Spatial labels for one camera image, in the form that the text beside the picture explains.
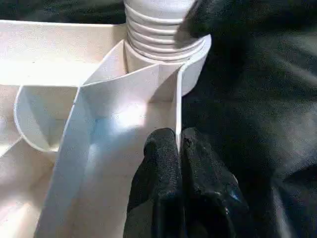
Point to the white plastic table leg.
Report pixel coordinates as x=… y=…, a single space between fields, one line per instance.
x=153 y=32

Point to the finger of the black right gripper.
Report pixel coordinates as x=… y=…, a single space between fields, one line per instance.
x=205 y=17

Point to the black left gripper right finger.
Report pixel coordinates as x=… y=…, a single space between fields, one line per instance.
x=210 y=193

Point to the black mat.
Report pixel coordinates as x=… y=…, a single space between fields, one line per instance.
x=260 y=104

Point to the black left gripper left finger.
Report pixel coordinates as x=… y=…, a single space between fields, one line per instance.
x=158 y=178

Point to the white plastic table top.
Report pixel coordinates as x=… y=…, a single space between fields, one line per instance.
x=49 y=54

